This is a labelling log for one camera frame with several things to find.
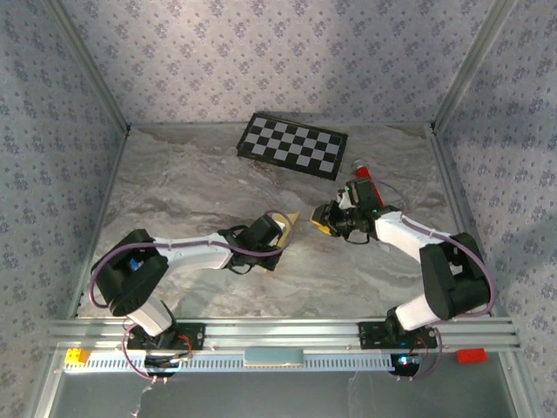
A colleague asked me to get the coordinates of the yellow paper sheet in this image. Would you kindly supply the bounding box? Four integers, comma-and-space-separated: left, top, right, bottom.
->
260, 211, 302, 274

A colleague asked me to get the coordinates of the grey metal base sheet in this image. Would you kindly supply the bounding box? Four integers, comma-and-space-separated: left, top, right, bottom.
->
32, 352, 536, 418

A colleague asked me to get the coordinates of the red tube with clear cap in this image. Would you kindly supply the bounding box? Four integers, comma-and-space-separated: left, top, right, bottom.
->
351, 158, 386, 206

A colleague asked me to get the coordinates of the black and white checkerboard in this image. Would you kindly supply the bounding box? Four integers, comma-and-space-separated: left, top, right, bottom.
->
236, 112, 349, 182

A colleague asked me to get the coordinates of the black controller board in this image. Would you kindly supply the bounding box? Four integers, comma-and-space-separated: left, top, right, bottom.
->
389, 353, 424, 379
143, 354, 192, 379

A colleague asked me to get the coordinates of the red toy brick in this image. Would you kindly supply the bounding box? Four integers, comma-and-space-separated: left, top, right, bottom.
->
455, 347, 487, 364

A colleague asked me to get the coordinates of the yellow toy brick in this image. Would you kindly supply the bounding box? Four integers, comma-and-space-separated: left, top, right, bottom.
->
64, 347, 91, 366

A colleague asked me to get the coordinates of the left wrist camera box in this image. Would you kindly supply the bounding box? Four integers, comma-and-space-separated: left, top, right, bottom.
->
246, 214, 288, 247

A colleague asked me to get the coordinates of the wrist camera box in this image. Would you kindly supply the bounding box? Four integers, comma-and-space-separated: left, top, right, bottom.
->
246, 214, 288, 247
337, 178, 379, 211

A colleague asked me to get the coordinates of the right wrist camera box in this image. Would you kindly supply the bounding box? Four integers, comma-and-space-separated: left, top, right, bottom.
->
337, 178, 379, 211

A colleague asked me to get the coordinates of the aluminium mounting rail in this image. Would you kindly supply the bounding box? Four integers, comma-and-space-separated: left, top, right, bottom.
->
47, 317, 521, 354

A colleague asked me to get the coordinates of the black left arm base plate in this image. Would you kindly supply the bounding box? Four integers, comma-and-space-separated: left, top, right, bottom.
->
126, 321, 206, 352

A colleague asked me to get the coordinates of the aluminium frame bar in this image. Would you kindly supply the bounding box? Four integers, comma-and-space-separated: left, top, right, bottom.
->
45, 0, 131, 134
69, 128, 131, 319
432, 0, 521, 131
128, 121, 434, 130
428, 124, 500, 317

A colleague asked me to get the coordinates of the white slotted cable duct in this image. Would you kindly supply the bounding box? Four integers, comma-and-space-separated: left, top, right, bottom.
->
64, 350, 430, 374

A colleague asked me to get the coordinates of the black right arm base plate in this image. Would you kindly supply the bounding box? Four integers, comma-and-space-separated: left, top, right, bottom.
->
358, 320, 439, 350

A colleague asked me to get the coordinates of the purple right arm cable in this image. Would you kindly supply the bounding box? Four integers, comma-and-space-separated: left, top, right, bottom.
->
369, 179, 497, 384

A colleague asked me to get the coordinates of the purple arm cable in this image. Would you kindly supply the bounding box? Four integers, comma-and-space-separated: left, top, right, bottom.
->
88, 210, 295, 385
369, 179, 497, 384

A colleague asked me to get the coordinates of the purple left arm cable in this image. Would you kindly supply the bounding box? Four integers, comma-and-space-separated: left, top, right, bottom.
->
88, 210, 295, 385

